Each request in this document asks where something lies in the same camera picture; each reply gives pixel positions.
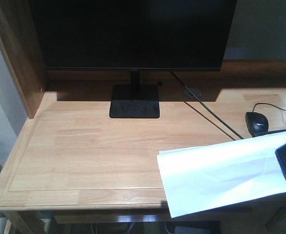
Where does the black computer monitor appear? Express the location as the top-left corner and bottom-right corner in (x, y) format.
(29, 0), (237, 118)

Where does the black monitor cable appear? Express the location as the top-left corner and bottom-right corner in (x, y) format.
(170, 71), (243, 141)

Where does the white paper sheet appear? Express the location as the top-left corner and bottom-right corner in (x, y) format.
(157, 132), (286, 218)

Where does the wooden desk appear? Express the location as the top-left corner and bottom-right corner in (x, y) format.
(0, 0), (286, 234)

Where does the black computer mouse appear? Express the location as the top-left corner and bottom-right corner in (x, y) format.
(245, 112), (269, 137)

